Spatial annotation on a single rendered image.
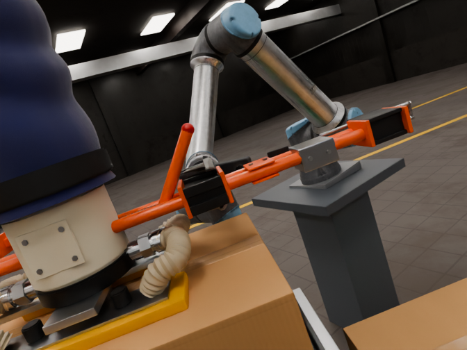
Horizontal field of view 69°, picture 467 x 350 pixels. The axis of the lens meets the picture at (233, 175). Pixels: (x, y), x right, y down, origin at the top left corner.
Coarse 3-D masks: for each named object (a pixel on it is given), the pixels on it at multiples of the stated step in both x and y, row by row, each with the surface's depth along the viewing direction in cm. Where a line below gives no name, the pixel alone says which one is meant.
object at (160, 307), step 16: (176, 288) 53; (112, 304) 54; (128, 304) 52; (144, 304) 51; (160, 304) 50; (176, 304) 49; (32, 320) 53; (96, 320) 51; (112, 320) 50; (128, 320) 49; (144, 320) 49; (32, 336) 51; (48, 336) 51; (64, 336) 50; (80, 336) 49; (96, 336) 48; (112, 336) 49
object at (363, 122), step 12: (384, 108) 66; (396, 108) 61; (360, 120) 62; (372, 120) 60; (384, 120) 61; (396, 120) 62; (408, 120) 61; (372, 132) 61; (384, 132) 62; (396, 132) 62; (408, 132) 62; (360, 144) 65; (372, 144) 60
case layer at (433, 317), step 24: (456, 288) 91; (384, 312) 92; (408, 312) 89; (432, 312) 86; (456, 312) 84; (360, 336) 87; (384, 336) 84; (408, 336) 82; (432, 336) 79; (456, 336) 77
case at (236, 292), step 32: (224, 224) 80; (192, 256) 68; (224, 256) 63; (256, 256) 58; (128, 288) 64; (192, 288) 55; (224, 288) 52; (256, 288) 49; (288, 288) 46; (160, 320) 49; (192, 320) 46; (224, 320) 44; (256, 320) 45; (288, 320) 45
